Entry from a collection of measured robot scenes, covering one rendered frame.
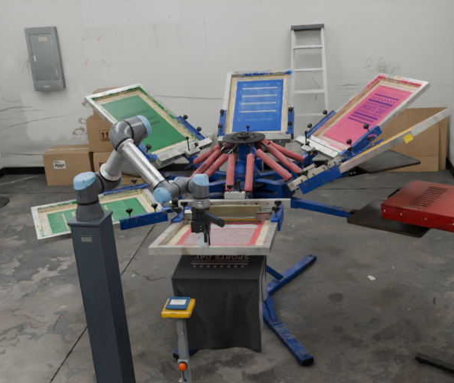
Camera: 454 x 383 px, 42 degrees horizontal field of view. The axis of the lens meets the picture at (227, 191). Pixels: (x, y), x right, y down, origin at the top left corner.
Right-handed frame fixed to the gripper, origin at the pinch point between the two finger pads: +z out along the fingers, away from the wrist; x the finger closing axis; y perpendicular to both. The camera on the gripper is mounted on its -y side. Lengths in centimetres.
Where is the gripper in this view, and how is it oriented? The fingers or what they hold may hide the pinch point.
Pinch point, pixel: (208, 248)
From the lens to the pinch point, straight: 286.0
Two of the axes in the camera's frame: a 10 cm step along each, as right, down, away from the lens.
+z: 0.4, 9.8, 1.9
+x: -1.6, 1.9, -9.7
